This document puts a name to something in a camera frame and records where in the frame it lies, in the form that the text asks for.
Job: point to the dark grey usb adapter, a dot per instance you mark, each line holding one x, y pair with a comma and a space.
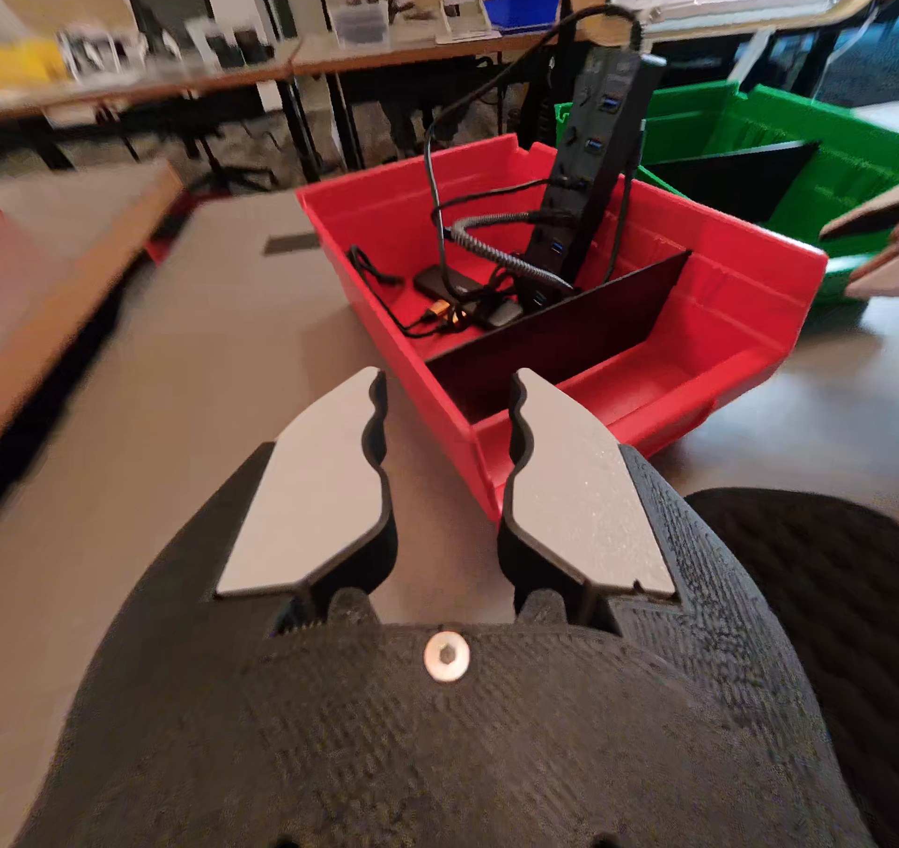
498, 314

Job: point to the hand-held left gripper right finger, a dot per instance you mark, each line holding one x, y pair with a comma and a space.
583, 511

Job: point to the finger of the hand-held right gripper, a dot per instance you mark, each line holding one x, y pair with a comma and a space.
881, 275
871, 216

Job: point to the long wooden desk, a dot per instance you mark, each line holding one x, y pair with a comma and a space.
211, 79

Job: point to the yellow plastic bin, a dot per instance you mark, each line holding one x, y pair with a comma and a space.
31, 65

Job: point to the black wrist rest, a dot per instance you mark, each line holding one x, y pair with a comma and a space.
829, 581

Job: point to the red plastic bin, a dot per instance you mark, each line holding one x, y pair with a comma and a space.
737, 286

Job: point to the green plastic bin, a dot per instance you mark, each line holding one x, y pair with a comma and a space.
843, 152

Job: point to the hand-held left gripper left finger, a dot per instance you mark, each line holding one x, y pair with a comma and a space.
302, 504

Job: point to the blue plastic bin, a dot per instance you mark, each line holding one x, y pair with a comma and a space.
523, 9

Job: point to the small flat dark usb hub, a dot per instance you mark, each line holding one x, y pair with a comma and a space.
446, 280

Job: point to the small white stand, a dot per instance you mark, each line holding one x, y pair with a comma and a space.
463, 19

